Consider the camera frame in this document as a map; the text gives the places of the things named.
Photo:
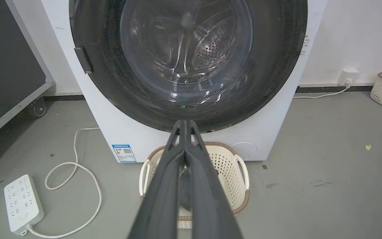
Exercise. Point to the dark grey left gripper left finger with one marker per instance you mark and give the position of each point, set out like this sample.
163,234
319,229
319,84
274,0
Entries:
159,202

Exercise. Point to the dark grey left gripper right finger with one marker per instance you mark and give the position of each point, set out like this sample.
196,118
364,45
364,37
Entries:
207,202

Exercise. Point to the white front-load washing machine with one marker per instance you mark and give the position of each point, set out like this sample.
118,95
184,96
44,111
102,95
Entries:
118,126

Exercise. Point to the round dark washing machine door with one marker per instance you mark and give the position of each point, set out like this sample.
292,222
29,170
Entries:
187,63

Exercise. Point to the cream perforated laundry basket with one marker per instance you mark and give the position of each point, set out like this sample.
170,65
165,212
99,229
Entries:
227,169

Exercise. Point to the blue energy label sticker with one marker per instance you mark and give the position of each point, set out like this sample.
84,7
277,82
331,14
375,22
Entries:
124,153

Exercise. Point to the white power strip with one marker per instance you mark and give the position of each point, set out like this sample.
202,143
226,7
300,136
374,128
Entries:
23,203

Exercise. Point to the dark panel rolling cart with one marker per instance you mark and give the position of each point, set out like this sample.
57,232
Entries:
5,66

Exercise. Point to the white wall socket plug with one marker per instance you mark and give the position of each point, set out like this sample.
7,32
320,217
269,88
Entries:
348,77

